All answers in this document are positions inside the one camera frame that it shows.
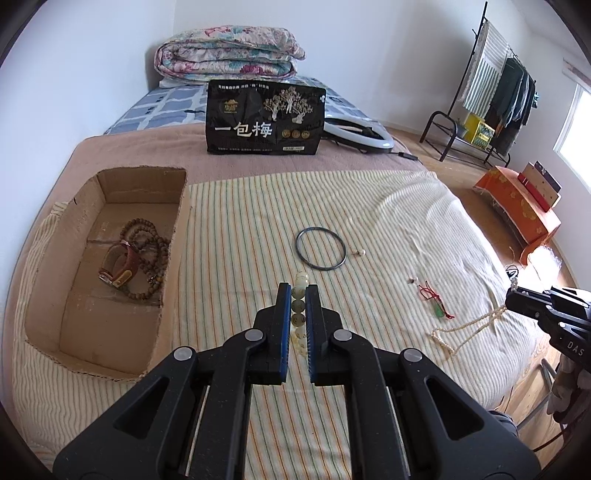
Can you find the black snack bag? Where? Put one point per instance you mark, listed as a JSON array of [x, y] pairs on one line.
[[263, 117]]

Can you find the striped hanging towel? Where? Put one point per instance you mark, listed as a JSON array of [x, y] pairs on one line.
[[484, 70]]

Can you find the stacked books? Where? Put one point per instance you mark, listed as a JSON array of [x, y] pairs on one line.
[[541, 184]]

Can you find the yellow green box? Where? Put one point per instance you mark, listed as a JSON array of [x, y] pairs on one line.
[[478, 133]]

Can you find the blue checked bed sheet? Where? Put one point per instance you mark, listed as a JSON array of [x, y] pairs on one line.
[[186, 104]]

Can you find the open cardboard box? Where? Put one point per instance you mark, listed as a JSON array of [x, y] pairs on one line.
[[98, 292]]

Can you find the yellow striped towel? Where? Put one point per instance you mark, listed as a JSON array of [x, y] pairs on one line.
[[234, 245]]

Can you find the folded floral quilt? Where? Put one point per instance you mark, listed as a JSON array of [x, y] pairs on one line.
[[229, 52]]

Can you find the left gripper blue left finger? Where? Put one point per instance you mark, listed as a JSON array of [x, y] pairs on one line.
[[280, 333]]

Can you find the orange patterned box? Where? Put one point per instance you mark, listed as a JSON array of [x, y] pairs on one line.
[[535, 226]]

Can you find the brown leather watch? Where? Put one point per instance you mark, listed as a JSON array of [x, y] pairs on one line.
[[120, 264]]

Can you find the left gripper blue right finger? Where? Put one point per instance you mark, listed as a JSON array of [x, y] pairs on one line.
[[314, 322]]

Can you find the white ring light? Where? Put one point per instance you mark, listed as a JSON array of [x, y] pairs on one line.
[[365, 135]]

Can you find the pink brown blanket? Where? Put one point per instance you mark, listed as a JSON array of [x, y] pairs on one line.
[[32, 182]]

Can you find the dark hanging clothes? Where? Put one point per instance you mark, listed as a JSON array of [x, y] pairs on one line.
[[516, 95]]

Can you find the black thin bangle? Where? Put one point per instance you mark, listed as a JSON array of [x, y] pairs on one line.
[[320, 249]]

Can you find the black clothes rack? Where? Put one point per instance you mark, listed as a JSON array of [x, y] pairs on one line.
[[445, 130]]

